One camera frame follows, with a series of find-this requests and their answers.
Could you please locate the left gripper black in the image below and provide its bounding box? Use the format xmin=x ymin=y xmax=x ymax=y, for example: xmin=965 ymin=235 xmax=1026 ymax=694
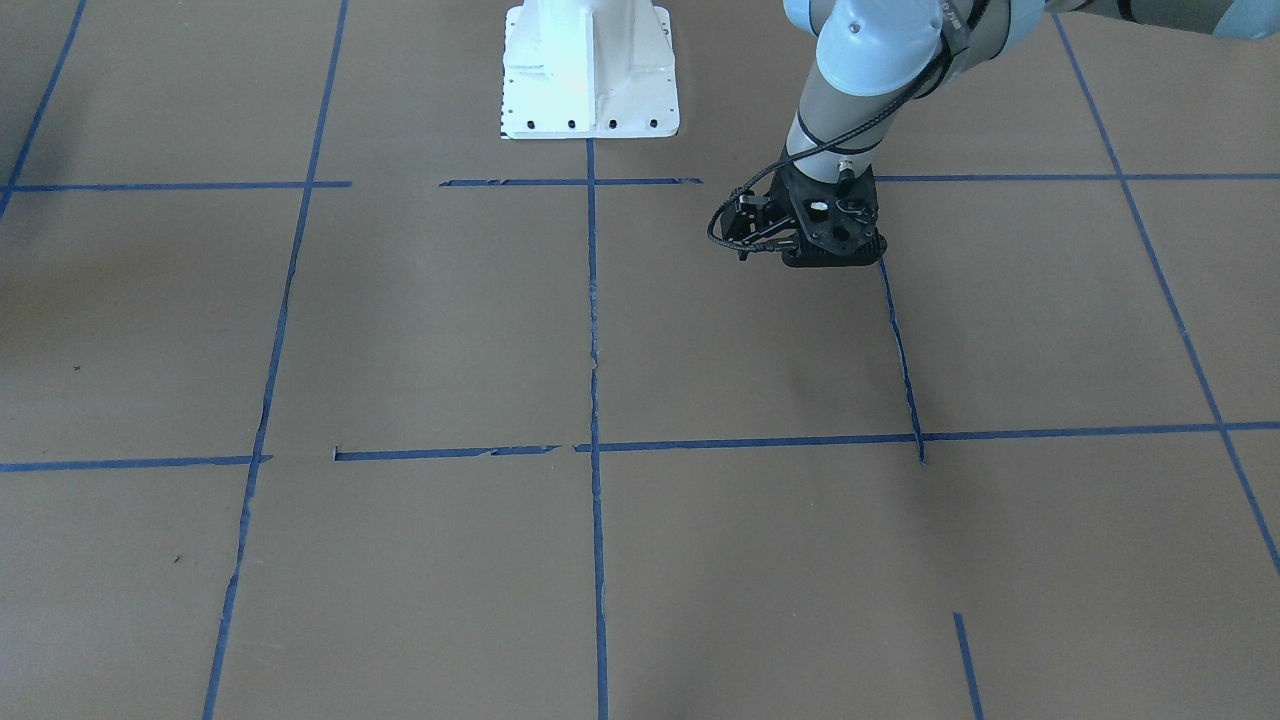
xmin=735 ymin=184 xmax=800 ymax=256

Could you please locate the white camera stand base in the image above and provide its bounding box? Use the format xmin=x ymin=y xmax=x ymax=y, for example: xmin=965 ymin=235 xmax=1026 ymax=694
xmin=500 ymin=1 xmax=681 ymax=141

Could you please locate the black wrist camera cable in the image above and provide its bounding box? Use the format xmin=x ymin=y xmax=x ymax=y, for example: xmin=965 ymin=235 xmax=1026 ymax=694
xmin=707 ymin=29 xmax=951 ymax=252

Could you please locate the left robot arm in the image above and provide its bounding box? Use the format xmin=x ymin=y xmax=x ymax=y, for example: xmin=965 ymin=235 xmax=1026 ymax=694
xmin=707 ymin=1 xmax=1277 ymax=268

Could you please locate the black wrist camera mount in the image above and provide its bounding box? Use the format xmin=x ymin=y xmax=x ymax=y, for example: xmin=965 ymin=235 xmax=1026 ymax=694
xmin=769 ymin=165 xmax=887 ymax=269

